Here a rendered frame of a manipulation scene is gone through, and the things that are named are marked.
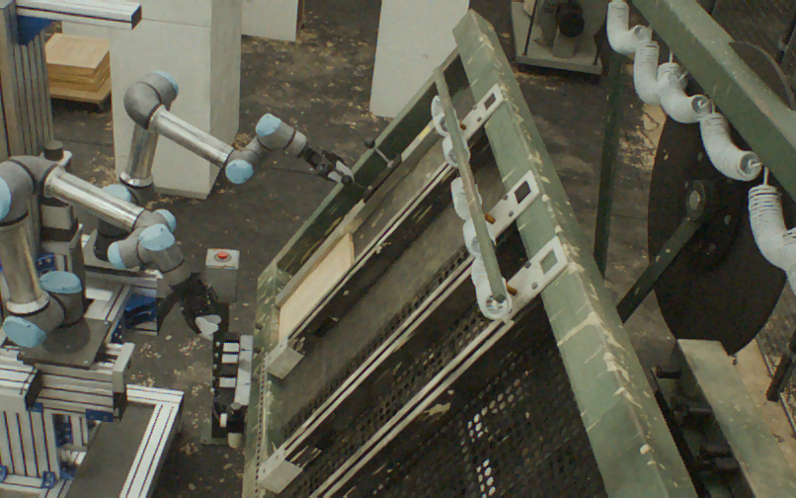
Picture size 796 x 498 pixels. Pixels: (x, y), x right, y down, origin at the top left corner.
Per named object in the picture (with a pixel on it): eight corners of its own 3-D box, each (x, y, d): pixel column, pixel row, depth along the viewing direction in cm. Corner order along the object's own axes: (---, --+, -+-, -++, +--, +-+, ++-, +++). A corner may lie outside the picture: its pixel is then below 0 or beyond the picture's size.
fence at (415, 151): (284, 301, 341) (276, 296, 340) (453, 113, 301) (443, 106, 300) (283, 310, 337) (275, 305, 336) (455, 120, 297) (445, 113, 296)
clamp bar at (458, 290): (278, 472, 273) (208, 440, 264) (561, 192, 224) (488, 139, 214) (278, 499, 265) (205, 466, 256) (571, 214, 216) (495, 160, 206)
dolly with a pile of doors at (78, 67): (59, 71, 677) (56, 31, 660) (129, 81, 677) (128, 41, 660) (27, 107, 627) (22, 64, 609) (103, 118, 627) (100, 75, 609)
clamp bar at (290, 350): (282, 363, 313) (222, 331, 304) (523, 104, 263) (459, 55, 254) (281, 383, 305) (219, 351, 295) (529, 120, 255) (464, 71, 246)
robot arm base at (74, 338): (32, 350, 282) (29, 324, 276) (50, 319, 294) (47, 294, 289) (81, 357, 282) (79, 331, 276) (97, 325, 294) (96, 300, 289)
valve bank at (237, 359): (216, 363, 356) (217, 313, 342) (254, 364, 358) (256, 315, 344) (204, 460, 315) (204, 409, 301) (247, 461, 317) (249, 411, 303)
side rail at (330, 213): (298, 270, 364) (275, 256, 360) (486, 57, 318) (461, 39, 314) (298, 279, 359) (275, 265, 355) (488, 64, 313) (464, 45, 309)
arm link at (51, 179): (22, 169, 264) (175, 241, 261) (-3, 186, 255) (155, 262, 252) (25, 135, 257) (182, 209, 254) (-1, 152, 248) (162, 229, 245)
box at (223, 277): (207, 285, 365) (207, 247, 355) (238, 287, 367) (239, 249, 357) (204, 303, 356) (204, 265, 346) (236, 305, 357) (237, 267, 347)
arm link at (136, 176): (104, 207, 329) (129, 76, 296) (125, 189, 341) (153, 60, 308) (133, 222, 328) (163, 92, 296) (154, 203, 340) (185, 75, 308)
